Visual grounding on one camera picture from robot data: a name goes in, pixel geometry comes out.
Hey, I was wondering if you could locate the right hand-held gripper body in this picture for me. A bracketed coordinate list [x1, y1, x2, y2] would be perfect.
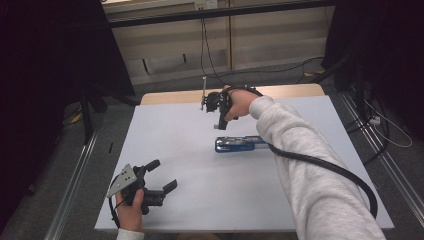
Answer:
[200, 76, 232, 118]

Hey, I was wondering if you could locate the black metal stand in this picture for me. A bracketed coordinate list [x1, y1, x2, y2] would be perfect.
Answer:
[78, 82, 141, 145]

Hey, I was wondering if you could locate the thick black gripper cable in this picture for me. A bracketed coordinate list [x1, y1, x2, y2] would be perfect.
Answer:
[226, 85, 379, 220]

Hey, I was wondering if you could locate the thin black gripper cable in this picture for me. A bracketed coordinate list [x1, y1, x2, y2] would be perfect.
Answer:
[107, 195, 127, 230]

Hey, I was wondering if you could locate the person's right hand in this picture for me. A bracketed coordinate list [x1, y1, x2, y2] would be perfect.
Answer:
[222, 84, 265, 123]

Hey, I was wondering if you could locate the black horizontal bar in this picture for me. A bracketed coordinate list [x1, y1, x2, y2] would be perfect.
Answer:
[108, 0, 336, 29]

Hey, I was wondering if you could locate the black cable bundle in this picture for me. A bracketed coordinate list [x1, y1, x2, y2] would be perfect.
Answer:
[343, 85, 390, 167]

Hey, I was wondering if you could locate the black hanging cable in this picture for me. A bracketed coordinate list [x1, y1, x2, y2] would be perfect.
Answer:
[199, 17, 229, 86]

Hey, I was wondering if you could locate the black curtain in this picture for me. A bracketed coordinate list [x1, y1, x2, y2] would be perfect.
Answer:
[0, 0, 136, 231]
[321, 0, 424, 141]

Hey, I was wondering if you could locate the black stand leg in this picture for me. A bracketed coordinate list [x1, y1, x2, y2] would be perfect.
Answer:
[310, 52, 355, 85]

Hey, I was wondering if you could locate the blue and silver stapler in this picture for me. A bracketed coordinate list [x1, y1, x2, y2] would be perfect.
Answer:
[214, 135, 270, 154]

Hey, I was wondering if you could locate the person's left hand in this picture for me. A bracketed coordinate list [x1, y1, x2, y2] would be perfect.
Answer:
[115, 188, 146, 233]

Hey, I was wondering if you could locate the aluminium floor rail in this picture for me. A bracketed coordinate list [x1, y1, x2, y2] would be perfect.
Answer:
[43, 131, 100, 240]
[339, 92, 424, 219]

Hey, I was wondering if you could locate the white cable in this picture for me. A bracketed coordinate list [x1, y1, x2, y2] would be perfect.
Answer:
[363, 99, 414, 149]

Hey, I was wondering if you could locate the black floor cable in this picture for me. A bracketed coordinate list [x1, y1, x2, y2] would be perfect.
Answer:
[216, 55, 325, 85]

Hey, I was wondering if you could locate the white wall socket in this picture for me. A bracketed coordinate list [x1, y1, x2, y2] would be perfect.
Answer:
[194, 0, 219, 11]

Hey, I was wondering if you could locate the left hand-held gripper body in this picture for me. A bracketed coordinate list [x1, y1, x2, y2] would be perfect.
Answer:
[106, 163, 166, 216]

